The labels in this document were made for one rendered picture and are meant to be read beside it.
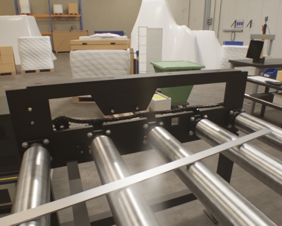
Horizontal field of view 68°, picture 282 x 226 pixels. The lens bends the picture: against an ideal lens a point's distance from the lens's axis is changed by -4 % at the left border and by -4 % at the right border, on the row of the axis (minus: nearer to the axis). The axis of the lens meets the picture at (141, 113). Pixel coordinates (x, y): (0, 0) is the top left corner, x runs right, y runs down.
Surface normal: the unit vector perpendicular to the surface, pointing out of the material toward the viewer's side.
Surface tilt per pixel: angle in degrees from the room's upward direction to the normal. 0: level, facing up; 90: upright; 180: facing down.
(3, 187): 90
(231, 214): 48
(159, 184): 0
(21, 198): 20
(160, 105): 90
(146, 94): 90
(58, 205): 0
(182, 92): 101
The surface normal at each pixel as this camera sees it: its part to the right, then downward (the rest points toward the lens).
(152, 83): 0.36, 0.32
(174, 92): 0.22, 0.51
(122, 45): 0.01, 0.35
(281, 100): -0.89, 0.16
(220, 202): -0.69, -0.54
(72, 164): 0.00, -0.94
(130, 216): -0.40, -0.80
